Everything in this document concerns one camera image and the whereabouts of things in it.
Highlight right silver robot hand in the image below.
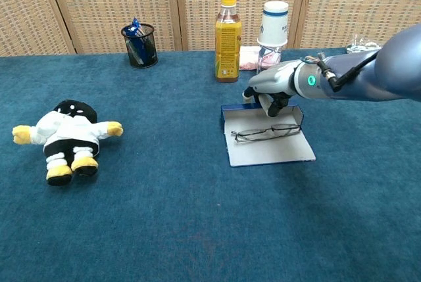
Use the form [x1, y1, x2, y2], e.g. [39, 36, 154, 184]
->
[242, 60, 302, 118]

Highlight blue grey small box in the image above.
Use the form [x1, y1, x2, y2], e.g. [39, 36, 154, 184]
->
[220, 103, 316, 168]

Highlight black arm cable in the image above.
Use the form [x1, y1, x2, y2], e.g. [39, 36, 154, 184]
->
[317, 51, 381, 93]

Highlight thin-framed eyeglasses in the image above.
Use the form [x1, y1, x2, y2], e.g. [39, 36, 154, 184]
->
[230, 123, 302, 144]

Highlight yellow-capped tea bottle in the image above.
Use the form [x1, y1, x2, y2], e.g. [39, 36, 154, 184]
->
[214, 0, 243, 83]

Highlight blue snack packet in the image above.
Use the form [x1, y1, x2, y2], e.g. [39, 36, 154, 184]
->
[127, 17, 146, 37]

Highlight striped cloth in plastic bag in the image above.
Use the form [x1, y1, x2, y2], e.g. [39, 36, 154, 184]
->
[347, 34, 382, 53]

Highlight white paper cup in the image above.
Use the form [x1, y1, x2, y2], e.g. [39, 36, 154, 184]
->
[257, 1, 289, 47]

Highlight black mesh pen holder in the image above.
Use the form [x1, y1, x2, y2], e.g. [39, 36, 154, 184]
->
[120, 22, 159, 69]

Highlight teal felt table cover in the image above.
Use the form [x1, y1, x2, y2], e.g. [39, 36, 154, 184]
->
[0, 47, 421, 282]

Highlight clear water bottle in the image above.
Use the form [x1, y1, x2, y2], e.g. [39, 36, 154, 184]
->
[256, 44, 284, 76]

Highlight pink tissue pack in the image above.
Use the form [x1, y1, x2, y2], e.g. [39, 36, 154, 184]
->
[239, 48, 264, 71]

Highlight black and white plush doll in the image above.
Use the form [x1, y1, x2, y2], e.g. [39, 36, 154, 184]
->
[12, 99, 124, 187]

